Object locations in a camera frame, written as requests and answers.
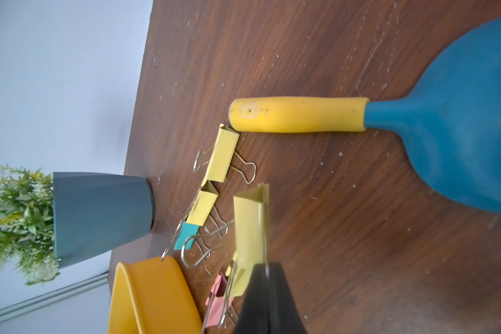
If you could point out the blue garden fork yellow handle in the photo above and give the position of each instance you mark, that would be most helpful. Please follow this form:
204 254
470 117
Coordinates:
450 123

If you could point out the teal binder clip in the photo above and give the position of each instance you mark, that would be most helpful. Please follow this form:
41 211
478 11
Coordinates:
181 234

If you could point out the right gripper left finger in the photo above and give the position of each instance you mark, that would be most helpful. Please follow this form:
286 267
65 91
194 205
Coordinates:
254 317

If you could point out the pink binder clip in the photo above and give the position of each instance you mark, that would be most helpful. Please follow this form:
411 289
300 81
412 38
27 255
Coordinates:
215 303

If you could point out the yellow binder clip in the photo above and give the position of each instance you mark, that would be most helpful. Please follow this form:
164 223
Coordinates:
223 150
251 218
201 206

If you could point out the potted plant blue-grey pot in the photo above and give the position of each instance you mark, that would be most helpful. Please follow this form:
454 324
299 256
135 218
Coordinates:
52 221

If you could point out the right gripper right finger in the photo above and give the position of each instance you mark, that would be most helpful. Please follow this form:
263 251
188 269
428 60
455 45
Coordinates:
283 314

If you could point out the yellow plastic storage box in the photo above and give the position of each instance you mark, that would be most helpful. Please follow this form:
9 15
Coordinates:
152 296

